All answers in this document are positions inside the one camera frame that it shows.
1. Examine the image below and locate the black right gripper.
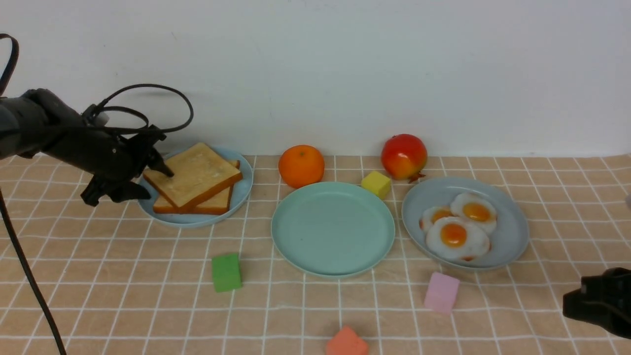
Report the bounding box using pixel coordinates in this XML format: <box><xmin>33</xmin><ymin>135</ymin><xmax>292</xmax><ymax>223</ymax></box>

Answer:
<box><xmin>562</xmin><ymin>267</ymin><xmax>631</xmax><ymax>339</ymax></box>

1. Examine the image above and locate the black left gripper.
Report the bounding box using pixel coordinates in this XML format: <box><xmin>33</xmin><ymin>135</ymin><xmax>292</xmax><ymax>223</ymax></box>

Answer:
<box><xmin>43</xmin><ymin>125</ymin><xmax>175</xmax><ymax>207</ymax></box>

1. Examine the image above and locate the toast slice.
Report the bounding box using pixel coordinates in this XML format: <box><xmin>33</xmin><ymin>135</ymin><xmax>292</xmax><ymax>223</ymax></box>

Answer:
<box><xmin>143</xmin><ymin>143</ymin><xmax>243</xmax><ymax>213</ymax></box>
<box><xmin>153</xmin><ymin>157</ymin><xmax>240</xmax><ymax>215</ymax></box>

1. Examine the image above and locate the fried egg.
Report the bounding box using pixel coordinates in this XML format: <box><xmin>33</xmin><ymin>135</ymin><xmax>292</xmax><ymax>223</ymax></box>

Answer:
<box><xmin>449</xmin><ymin>193</ymin><xmax>498</xmax><ymax>235</ymax></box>
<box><xmin>419</xmin><ymin>205</ymin><xmax>454</xmax><ymax>233</ymax></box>
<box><xmin>425</xmin><ymin>216</ymin><xmax>491</xmax><ymax>262</ymax></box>

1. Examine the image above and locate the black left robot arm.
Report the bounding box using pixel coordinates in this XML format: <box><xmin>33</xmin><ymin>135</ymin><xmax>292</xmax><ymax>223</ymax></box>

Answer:
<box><xmin>1</xmin><ymin>88</ymin><xmax>174</xmax><ymax>207</ymax></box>

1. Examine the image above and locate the light blue plate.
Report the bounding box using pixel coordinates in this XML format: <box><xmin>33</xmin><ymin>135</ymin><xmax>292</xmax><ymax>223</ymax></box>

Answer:
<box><xmin>137</xmin><ymin>146</ymin><xmax>254</xmax><ymax>229</ymax></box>

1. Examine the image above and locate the grey blue plate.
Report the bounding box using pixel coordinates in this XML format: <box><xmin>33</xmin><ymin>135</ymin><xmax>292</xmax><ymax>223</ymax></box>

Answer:
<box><xmin>401</xmin><ymin>176</ymin><xmax>529</xmax><ymax>271</ymax></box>

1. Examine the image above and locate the green foam cube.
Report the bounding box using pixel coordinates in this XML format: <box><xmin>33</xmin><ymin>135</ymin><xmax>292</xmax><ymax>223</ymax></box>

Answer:
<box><xmin>211</xmin><ymin>252</ymin><xmax>243</xmax><ymax>293</ymax></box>

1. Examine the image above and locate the orange fruit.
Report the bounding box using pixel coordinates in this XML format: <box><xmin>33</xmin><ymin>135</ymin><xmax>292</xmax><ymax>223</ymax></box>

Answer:
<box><xmin>278</xmin><ymin>144</ymin><xmax>325</xmax><ymax>189</ymax></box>

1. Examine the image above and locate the pink foam cube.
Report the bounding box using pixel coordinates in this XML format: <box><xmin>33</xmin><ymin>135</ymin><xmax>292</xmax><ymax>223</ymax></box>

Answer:
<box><xmin>424</xmin><ymin>272</ymin><xmax>460</xmax><ymax>315</ymax></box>

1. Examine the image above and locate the teal green plate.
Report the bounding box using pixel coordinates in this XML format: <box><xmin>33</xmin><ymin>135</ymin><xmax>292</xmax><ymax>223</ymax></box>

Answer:
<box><xmin>271</xmin><ymin>182</ymin><xmax>396</xmax><ymax>280</ymax></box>

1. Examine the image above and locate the checkered peach tablecloth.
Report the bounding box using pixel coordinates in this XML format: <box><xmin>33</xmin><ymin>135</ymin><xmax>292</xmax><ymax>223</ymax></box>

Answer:
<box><xmin>1</xmin><ymin>155</ymin><xmax>631</xmax><ymax>355</ymax></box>

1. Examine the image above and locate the yellow foam cube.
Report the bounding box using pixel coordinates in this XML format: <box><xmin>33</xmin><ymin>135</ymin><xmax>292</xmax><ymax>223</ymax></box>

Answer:
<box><xmin>360</xmin><ymin>171</ymin><xmax>391</xmax><ymax>200</ymax></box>

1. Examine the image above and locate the red pomegranate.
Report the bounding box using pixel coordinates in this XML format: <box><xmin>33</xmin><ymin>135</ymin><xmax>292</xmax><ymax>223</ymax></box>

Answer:
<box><xmin>381</xmin><ymin>134</ymin><xmax>428</xmax><ymax>183</ymax></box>

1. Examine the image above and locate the red foam block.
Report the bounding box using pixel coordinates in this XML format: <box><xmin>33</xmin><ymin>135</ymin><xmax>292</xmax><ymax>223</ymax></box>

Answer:
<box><xmin>325</xmin><ymin>325</ymin><xmax>369</xmax><ymax>355</ymax></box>

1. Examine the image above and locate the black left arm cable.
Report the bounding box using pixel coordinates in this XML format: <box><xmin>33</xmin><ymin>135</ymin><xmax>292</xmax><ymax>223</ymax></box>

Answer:
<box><xmin>0</xmin><ymin>34</ymin><xmax>194</xmax><ymax>355</ymax></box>

